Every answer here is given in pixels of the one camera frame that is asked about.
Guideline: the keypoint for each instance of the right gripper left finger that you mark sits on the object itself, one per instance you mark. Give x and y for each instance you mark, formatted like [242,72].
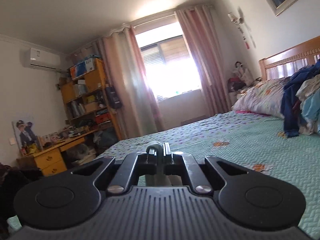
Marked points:
[132,167]

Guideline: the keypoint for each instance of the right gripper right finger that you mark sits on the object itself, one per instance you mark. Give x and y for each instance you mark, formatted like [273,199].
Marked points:
[185,165]

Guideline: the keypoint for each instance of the white letter-print shirt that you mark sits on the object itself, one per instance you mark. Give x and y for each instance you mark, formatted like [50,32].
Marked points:
[160,169]

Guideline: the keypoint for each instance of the pink curtain left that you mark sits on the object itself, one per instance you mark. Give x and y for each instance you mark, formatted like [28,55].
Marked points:
[139,114]

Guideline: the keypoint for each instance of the pink curtain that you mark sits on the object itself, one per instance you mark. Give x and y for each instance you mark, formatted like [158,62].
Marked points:
[200,35]
[139,114]

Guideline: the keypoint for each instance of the wooden bookshelf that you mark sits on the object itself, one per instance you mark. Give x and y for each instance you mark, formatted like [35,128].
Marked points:
[84,96]

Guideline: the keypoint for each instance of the green quilted bee bedspread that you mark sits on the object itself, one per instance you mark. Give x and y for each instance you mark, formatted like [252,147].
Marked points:
[264,187]

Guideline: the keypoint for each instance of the yellow wooden desk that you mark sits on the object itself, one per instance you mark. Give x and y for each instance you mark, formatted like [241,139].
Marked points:
[50,161]

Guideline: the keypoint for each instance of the floral pillow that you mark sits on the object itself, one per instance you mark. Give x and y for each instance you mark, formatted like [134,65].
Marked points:
[264,98]

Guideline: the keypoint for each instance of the cartoon boy poster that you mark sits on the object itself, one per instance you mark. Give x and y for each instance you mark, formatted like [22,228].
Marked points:
[27,140]

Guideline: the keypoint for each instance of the doll on nightstand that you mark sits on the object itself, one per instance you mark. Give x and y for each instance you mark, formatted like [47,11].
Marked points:
[243,73]

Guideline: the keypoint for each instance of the navy blue garment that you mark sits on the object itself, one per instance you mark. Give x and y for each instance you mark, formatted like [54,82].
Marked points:
[289,100]

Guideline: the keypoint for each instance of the white patterned garment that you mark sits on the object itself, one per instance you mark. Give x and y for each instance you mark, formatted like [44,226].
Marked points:
[308,88]

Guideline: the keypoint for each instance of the wooden headboard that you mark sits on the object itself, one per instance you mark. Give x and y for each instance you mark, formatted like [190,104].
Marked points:
[307,53]

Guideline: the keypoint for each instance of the light blue garment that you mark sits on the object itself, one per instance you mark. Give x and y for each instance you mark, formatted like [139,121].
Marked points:
[310,112]

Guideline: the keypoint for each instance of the pink curtain right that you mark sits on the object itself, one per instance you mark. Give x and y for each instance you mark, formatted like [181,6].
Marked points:
[200,35]

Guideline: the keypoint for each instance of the white air conditioner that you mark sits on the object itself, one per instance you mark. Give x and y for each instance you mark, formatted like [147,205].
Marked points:
[36,58]

